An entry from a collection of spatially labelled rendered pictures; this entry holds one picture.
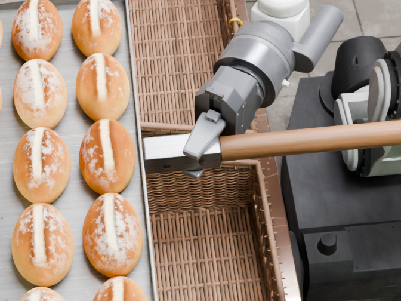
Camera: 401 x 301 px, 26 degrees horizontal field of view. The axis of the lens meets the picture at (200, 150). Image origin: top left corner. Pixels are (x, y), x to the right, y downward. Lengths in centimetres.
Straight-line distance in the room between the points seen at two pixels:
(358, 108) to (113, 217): 136
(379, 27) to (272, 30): 176
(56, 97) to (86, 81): 4
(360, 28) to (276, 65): 176
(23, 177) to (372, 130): 41
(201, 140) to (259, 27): 18
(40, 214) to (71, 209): 7
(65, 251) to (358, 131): 37
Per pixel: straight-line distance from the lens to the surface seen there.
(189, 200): 166
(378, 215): 222
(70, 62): 114
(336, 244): 209
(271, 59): 107
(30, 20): 112
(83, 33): 112
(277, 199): 172
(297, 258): 209
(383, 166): 213
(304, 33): 115
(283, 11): 111
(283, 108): 258
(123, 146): 100
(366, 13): 287
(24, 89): 106
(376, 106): 185
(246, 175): 160
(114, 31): 112
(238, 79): 104
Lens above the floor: 203
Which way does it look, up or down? 55 degrees down
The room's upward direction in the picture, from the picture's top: straight up
